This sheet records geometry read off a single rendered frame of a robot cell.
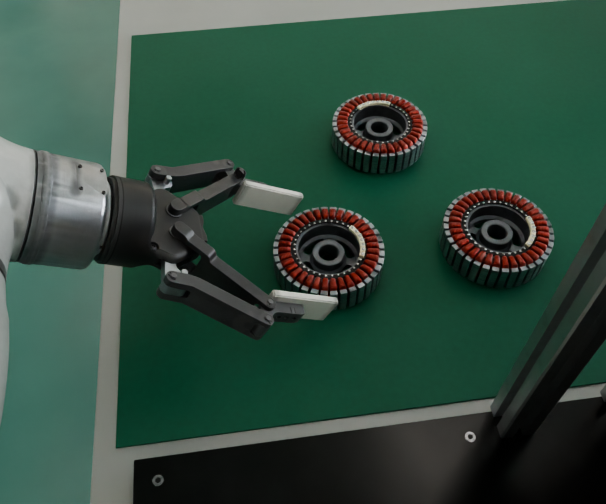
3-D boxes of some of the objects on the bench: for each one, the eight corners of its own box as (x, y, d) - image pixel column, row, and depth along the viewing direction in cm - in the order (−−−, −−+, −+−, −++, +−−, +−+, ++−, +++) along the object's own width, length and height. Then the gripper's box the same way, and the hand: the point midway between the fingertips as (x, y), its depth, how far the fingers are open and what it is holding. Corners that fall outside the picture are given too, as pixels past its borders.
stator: (287, 323, 63) (286, 302, 60) (264, 236, 69) (262, 214, 66) (396, 300, 64) (400, 279, 61) (363, 218, 71) (365, 195, 68)
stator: (435, 169, 75) (440, 146, 72) (343, 182, 74) (344, 159, 71) (408, 108, 82) (412, 84, 79) (322, 119, 81) (323, 95, 78)
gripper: (122, 317, 43) (370, 339, 55) (102, 89, 58) (301, 143, 69) (91, 373, 48) (325, 382, 59) (80, 148, 63) (269, 190, 74)
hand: (303, 251), depth 64 cm, fingers open, 13 cm apart
